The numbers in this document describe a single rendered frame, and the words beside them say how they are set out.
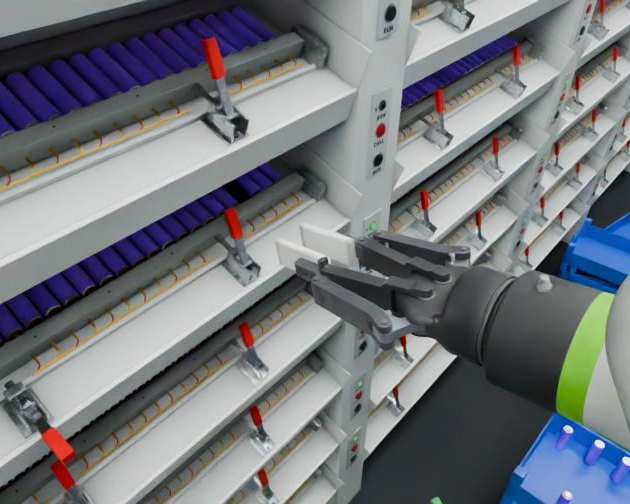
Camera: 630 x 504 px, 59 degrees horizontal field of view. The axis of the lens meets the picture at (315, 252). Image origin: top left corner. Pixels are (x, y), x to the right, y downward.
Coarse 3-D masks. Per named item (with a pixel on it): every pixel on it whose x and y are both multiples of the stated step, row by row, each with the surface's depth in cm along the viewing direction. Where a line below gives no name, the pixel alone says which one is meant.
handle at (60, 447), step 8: (24, 408) 49; (32, 408) 50; (32, 416) 49; (40, 416) 49; (32, 424) 49; (40, 424) 48; (48, 424) 48; (40, 432) 48; (48, 432) 48; (56, 432) 48; (48, 440) 47; (56, 440) 47; (64, 440) 47; (56, 448) 46; (64, 448) 46; (72, 448) 46; (64, 456) 46; (72, 456) 46
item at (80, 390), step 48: (336, 192) 75; (288, 240) 71; (144, 288) 62; (192, 288) 64; (240, 288) 65; (144, 336) 59; (192, 336) 61; (0, 384) 52; (48, 384) 53; (96, 384) 55; (0, 432) 50; (0, 480) 50
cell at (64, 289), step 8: (48, 280) 58; (56, 280) 58; (64, 280) 58; (56, 288) 57; (64, 288) 58; (72, 288) 58; (56, 296) 58; (64, 296) 57; (72, 296) 58; (64, 304) 57
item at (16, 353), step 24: (264, 192) 72; (288, 192) 74; (240, 216) 69; (192, 240) 65; (216, 240) 67; (144, 264) 61; (168, 264) 62; (120, 288) 59; (72, 312) 56; (96, 312) 57; (24, 336) 53; (48, 336) 54; (0, 360) 51; (24, 360) 53
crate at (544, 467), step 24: (552, 432) 114; (576, 432) 111; (528, 456) 106; (552, 456) 110; (576, 456) 110; (600, 456) 110; (624, 456) 106; (528, 480) 106; (552, 480) 106; (576, 480) 106; (600, 480) 106; (624, 480) 106
